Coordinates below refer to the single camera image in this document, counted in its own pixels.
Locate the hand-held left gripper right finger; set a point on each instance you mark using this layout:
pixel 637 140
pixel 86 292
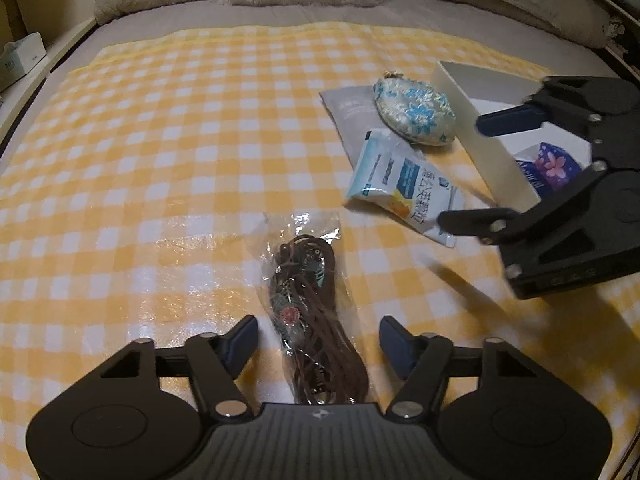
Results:
pixel 395 342

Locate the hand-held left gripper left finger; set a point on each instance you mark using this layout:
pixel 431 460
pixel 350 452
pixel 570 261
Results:
pixel 244 342

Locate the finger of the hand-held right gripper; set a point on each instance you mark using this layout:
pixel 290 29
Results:
pixel 475 222
pixel 510 120

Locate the white cardboard box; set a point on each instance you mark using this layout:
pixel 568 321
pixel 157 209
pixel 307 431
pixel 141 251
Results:
pixel 480 130

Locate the blue floral tissue pack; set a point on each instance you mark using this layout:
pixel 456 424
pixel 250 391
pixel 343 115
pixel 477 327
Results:
pixel 550 162

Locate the white blue wipes packet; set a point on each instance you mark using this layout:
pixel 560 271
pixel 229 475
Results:
pixel 405 185

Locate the floral blue fabric pouch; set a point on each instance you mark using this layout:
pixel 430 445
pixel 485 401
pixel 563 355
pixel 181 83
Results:
pixel 415 110

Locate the grey flat packet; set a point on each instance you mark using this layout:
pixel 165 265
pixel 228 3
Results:
pixel 350 115

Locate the yellow checked mat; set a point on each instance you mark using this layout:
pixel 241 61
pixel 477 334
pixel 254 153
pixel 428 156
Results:
pixel 150 185

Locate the grey bed mattress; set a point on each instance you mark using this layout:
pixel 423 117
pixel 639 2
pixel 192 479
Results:
pixel 250 17

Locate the white tissue box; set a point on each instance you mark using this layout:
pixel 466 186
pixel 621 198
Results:
pixel 20 60

